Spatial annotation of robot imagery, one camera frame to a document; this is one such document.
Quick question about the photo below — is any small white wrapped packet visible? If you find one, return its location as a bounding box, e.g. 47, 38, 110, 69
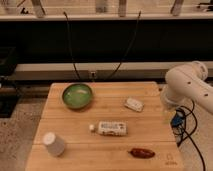
125, 98, 143, 112

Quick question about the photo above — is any white paper cup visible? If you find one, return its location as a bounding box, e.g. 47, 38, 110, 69
42, 132, 65, 157

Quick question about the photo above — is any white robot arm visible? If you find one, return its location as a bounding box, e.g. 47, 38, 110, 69
160, 61, 213, 124

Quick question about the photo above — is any black cable right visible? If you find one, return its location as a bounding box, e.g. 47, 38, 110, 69
105, 10, 143, 81

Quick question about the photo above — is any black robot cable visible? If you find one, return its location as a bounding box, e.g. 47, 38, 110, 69
171, 99, 208, 171

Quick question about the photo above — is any wall power outlet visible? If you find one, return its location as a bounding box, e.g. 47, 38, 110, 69
89, 71, 97, 80

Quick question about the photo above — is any green bowl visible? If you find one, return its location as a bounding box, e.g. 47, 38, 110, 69
62, 83, 93, 109

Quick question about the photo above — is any black cable left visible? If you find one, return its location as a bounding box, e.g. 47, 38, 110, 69
63, 11, 81, 81

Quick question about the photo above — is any white labelled bottle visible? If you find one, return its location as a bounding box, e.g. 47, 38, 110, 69
89, 121, 127, 136

